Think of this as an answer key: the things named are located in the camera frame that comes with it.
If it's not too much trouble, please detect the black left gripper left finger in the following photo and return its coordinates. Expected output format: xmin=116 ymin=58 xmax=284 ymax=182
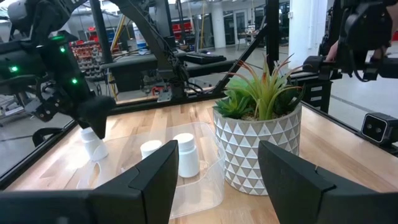
xmin=88 ymin=139 xmax=180 ymax=224

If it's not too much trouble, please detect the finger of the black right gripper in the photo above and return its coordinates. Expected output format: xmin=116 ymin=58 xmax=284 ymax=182
xmin=76 ymin=96 xmax=116 ymax=140

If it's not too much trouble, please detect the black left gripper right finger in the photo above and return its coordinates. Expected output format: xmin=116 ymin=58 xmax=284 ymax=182
xmin=257 ymin=140 xmax=398 ymax=224

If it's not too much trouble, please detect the white plastic pill bottle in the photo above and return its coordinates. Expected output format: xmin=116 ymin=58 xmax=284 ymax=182
xmin=80 ymin=126 xmax=109 ymax=162
xmin=172 ymin=133 xmax=201 ymax=179
xmin=140 ymin=139 xmax=163 ymax=160

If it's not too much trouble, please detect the clear plastic basket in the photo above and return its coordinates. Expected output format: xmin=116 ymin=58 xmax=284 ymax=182
xmin=76 ymin=121 xmax=226 ymax=220

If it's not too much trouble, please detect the red parts bin shelf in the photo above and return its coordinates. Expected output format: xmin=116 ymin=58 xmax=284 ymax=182
xmin=70 ymin=39 xmax=105 ymax=80

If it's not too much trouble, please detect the grey desk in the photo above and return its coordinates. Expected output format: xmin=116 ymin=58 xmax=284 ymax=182
xmin=99 ymin=49 xmax=240 ymax=94

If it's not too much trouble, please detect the grey triangle-pattern concrete planter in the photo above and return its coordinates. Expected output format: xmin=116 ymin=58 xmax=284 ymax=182
xmin=213 ymin=102 xmax=303 ymax=197

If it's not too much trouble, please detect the white blue jug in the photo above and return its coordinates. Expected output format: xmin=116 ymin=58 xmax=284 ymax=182
xmin=132 ymin=22 xmax=148 ymax=52

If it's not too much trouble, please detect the black equipment cabinet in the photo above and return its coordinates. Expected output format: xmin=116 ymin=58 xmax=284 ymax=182
xmin=292 ymin=70 xmax=334 ymax=114

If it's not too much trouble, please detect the dark green spiky succulent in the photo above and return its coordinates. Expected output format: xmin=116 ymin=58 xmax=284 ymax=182
xmin=273 ymin=81 xmax=306 ymax=116

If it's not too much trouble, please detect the long-leaved artificial air plant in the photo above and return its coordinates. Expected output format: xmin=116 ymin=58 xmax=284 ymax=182
xmin=228 ymin=53 xmax=305 ymax=121

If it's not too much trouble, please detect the green spiky rosette succulent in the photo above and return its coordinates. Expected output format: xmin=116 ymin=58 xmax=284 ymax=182
xmin=213 ymin=89 xmax=255 ymax=120

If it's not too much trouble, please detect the black keyboard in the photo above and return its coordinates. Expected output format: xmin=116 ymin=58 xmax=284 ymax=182
xmin=185 ymin=52 xmax=228 ymax=66

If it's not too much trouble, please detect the light green rosette succulent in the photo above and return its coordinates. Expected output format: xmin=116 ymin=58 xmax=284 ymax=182
xmin=225 ymin=77 xmax=251 ymax=94

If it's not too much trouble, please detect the white building pillar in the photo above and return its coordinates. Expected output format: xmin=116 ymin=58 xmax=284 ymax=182
xmin=211 ymin=2 xmax=226 ymax=49
xmin=289 ymin=0 xmax=327 ymax=70

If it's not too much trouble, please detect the person's hand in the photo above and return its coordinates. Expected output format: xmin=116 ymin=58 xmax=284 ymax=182
xmin=325 ymin=39 xmax=340 ymax=62

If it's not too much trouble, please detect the person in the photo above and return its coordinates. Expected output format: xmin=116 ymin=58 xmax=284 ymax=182
xmin=385 ymin=1 xmax=398 ymax=43

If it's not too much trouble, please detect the black cable loop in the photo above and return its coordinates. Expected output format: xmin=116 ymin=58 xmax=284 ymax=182
xmin=31 ymin=126 xmax=68 ymax=147

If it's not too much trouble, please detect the silver aluminium bracket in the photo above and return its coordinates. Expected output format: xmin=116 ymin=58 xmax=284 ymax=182
xmin=156 ymin=89 xmax=173 ymax=104

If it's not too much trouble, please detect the black table-level camera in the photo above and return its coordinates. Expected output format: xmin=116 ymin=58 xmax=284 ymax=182
xmin=360 ymin=112 xmax=398 ymax=147

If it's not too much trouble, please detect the black metal rig frame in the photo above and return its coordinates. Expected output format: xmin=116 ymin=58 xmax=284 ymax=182
xmin=0 ymin=0 xmax=398 ymax=190

